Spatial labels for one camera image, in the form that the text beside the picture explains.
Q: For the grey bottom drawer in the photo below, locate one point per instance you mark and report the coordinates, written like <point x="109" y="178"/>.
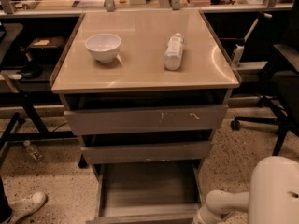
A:
<point x="147" y="193"/>

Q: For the grey drawer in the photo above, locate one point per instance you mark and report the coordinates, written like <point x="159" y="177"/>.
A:
<point x="147" y="193"/>
<point x="147" y="147"/>
<point x="143" y="112"/>

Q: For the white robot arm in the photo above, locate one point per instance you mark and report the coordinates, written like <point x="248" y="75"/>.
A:
<point x="273" y="196"/>

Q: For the grey top drawer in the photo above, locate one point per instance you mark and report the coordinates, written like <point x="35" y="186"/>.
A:
<point x="143" y="112"/>

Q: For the grey drawer cabinet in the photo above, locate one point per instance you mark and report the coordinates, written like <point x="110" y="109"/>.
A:
<point x="139" y="66"/>

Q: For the grey middle drawer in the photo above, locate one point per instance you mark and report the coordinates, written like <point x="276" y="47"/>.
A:
<point x="147" y="147"/>

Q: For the clear plastic water bottle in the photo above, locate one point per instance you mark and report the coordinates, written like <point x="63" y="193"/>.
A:
<point x="173" y="53"/>

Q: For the white ceramic bowl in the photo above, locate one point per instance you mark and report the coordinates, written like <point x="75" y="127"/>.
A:
<point x="104" y="48"/>

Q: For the white spray bottle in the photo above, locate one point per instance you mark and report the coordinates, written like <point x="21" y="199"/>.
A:
<point x="237" y="52"/>

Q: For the black case with label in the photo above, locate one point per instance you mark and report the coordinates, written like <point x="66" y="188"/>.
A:
<point x="47" y="47"/>

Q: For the plastic bottle on floor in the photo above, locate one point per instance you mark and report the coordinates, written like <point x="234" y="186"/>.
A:
<point x="33" y="151"/>

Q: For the black office chair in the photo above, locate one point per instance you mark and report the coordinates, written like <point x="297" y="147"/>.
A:
<point x="280" y="76"/>

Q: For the white sneaker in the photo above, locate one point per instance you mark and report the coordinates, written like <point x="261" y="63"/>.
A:
<point x="11" y="213"/>

